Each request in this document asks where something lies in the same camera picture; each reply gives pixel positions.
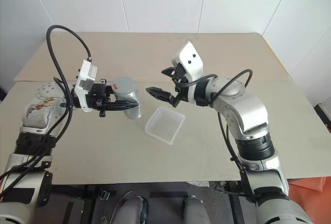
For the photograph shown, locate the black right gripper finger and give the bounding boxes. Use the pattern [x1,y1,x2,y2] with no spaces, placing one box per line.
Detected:
[161,66,179,77]
[145,87,173,102]

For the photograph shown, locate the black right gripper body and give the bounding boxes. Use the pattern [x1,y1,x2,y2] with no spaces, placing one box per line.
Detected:
[170,63,193,109]

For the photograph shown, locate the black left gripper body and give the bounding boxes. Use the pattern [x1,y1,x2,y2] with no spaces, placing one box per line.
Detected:
[87,79,114,118]

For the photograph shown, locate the silver metal cup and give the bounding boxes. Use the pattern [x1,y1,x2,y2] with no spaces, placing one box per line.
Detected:
[114,89,144,120]

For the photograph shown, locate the grey jar lid red mark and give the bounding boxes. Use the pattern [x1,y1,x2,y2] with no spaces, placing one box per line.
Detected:
[112,76,138,97]

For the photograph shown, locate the clear plastic box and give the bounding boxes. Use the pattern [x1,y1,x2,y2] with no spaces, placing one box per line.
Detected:
[144,106,187,146]

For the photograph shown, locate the grey rounded shape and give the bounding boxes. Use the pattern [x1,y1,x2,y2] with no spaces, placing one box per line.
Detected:
[183,195,208,224]
[117,197,150,224]

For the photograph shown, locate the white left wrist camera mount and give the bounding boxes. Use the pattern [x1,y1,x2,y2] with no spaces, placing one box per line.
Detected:
[73,58,99,113]

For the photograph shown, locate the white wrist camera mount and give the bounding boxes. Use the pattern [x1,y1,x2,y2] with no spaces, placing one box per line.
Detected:
[170,41,204,103]
[73,58,99,113]

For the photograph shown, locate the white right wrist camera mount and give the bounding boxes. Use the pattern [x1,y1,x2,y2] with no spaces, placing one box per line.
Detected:
[170,41,204,103]

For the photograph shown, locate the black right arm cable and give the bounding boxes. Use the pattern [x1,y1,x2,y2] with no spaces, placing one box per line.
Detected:
[201,69,257,204]

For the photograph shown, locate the black metal table frame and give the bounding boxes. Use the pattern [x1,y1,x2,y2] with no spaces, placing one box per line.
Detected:
[48,181,255,224]

